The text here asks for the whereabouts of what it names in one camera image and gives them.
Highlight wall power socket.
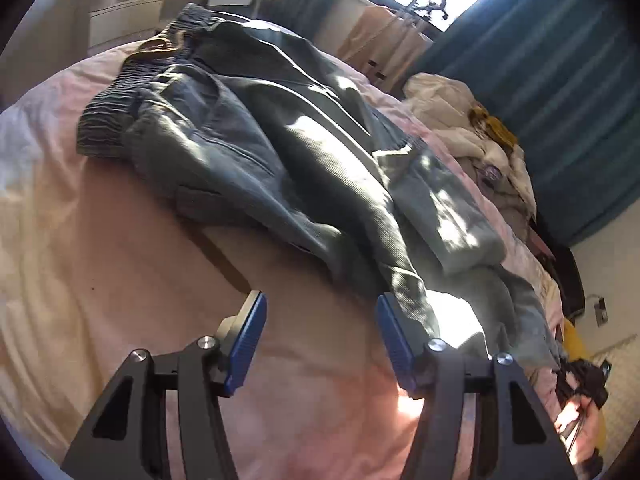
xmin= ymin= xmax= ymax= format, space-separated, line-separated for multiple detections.
xmin=594 ymin=297 xmax=608 ymax=327

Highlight cream puffer jacket pile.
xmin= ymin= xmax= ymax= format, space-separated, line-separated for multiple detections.
xmin=404 ymin=73 xmax=537 ymax=242

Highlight brown belt strap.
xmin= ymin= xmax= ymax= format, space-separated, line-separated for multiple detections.
xmin=131 ymin=34 xmax=187 ymax=64

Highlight pink white duvet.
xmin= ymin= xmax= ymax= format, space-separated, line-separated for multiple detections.
xmin=0 ymin=41 xmax=569 ymax=480

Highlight blue denim jeans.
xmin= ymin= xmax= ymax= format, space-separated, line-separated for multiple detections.
xmin=77 ymin=3 xmax=560 ymax=368

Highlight beige cardboard box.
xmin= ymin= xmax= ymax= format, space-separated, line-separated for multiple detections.
xmin=336 ymin=6 xmax=433 ymax=93

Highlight tripod stand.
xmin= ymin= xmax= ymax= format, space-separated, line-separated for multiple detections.
xmin=369 ymin=0 xmax=452 ymax=82

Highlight person's right hand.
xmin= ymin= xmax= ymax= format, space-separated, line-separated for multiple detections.
xmin=554 ymin=394 xmax=606 ymax=465

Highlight mustard yellow garment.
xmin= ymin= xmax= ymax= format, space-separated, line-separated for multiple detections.
xmin=468 ymin=103 xmax=518 ymax=152

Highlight teal curtain right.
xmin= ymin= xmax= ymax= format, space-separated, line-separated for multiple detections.
xmin=413 ymin=0 xmax=639 ymax=246

